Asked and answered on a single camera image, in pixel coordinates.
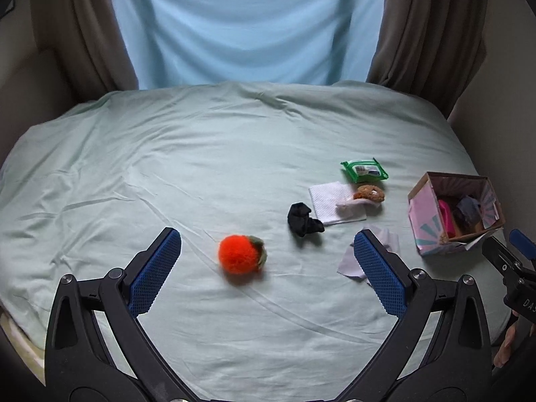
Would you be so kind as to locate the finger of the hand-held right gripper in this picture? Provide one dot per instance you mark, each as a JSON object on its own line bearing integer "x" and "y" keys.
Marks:
{"x": 523, "y": 245}
{"x": 502, "y": 259}

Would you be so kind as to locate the white paper napkin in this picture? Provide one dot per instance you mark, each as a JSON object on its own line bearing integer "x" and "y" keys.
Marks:
{"x": 326, "y": 201}

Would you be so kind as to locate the green wet wipes packet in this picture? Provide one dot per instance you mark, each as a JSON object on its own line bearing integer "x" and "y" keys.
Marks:
{"x": 363, "y": 170}

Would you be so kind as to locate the grey blue cloth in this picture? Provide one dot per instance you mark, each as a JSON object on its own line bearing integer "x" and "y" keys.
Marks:
{"x": 469, "y": 208}

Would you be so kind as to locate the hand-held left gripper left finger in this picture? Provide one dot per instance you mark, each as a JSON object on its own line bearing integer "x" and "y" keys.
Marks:
{"x": 155, "y": 270}

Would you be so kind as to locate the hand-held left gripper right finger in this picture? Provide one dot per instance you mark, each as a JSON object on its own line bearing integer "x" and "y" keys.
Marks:
{"x": 379, "y": 272}

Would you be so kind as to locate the light blue sheer curtain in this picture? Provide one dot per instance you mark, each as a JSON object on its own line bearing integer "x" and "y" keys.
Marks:
{"x": 247, "y": 29}

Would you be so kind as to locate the brown plush toy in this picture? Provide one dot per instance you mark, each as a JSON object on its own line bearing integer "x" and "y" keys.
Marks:
{"x": 368, "y": 193}

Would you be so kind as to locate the light green bed sheet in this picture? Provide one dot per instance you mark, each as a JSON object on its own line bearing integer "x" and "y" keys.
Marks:
{"x": 167, "y": 155}

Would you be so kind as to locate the orange fluffy plush ball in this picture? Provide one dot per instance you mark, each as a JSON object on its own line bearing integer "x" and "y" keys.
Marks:
{"x": 239, "y": 256}

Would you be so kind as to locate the pink soft item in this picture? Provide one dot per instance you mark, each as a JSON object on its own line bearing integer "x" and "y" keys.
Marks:
{"x": 446, "y": 217}

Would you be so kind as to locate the person's right hand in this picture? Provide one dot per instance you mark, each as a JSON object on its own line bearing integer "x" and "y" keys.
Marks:
{"x": 506, "y": 345}

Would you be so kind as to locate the white mattress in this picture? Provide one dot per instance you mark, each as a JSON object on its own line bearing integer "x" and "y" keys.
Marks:
{"x": 21, "y": 349}

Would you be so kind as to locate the pale pink cloth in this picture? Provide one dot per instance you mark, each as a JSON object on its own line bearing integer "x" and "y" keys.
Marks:
{"x": 351, "y": 208}

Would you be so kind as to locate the black sock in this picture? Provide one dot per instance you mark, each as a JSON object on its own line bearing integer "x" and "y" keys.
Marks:
{"x": 302, "y": 220}

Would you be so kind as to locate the pale purple cloth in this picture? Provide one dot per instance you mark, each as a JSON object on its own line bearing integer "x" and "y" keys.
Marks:
{"x": 349, "y": 266}

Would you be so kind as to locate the pink cardboard box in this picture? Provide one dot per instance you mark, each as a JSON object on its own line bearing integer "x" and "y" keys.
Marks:
{"x": 427, "y": 226}

